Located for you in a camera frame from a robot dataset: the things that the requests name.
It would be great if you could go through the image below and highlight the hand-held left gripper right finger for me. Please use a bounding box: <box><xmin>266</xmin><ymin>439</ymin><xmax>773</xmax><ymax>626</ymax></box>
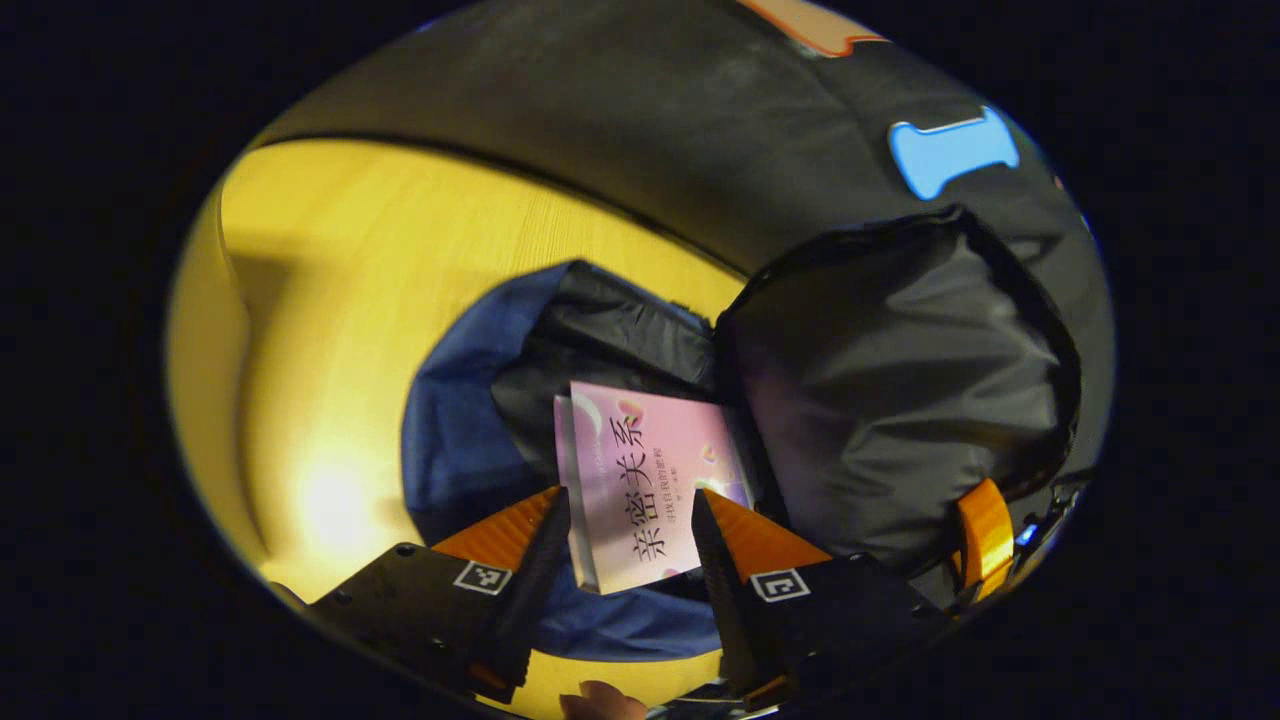
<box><xmin>690</xmin><ymin>488</ymin><xmax>951</xmax><ymax>713</ymax></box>

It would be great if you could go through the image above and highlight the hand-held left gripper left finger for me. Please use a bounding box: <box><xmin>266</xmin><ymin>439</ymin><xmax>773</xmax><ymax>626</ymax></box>
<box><xmin>270</xmin><ymin>487</ymin><xmax>573</xmax><ymax>704</ymax></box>

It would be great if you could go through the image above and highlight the pink book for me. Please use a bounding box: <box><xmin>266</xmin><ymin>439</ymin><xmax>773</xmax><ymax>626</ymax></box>
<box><xmin>553</xmin><ymin>380</ymin><xmax>753</xmax><ymax>596</ymax></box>

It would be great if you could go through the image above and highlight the blue schoolbag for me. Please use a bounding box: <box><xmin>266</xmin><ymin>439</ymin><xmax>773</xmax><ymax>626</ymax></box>
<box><xmin>400</xmin><ymin>205</ymin><xmax>1083</xmax><ymax>663</ymax></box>

